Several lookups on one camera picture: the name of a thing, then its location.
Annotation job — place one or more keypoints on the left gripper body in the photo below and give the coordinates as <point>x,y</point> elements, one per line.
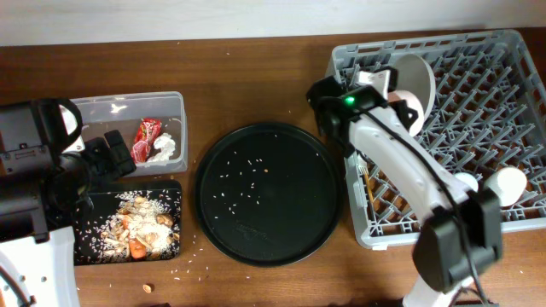
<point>100,166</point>

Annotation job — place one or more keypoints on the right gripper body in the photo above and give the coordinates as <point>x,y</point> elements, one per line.
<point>405,111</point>

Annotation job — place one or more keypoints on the white bowl with food scraps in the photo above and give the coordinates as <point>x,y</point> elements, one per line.
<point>413,101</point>

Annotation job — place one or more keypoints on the grey plate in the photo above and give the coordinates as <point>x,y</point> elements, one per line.
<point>416,76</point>

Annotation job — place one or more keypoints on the red snack wrapper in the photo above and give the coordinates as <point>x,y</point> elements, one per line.
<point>148,131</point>

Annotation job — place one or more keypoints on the white tissue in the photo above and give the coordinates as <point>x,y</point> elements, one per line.
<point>164,146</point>

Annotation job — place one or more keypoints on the white plastic fork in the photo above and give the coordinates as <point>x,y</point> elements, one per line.
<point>362,164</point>

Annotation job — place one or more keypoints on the wooden chopstick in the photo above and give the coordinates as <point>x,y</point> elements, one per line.
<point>368,188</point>

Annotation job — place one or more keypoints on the blue cup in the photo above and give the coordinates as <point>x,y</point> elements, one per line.
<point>469,180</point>

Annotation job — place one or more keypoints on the white cup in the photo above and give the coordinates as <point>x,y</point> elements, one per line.
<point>508,184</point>

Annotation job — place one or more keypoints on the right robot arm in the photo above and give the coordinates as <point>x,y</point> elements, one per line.
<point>460,236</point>

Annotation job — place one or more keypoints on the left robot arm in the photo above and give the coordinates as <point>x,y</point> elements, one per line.
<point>44,187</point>

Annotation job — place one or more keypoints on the grey dishwasher rack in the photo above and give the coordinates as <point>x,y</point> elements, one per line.
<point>488,112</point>

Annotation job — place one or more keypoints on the black rectangular tray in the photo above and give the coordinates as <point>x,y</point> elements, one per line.
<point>98,251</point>

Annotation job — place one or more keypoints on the pile of food scraps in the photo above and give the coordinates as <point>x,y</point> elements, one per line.
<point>138,228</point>

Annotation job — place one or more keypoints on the peanut shell on table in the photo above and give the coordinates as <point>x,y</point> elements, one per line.
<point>147,288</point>

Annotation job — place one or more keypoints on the round black tray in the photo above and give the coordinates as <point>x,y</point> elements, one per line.
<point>268,194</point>

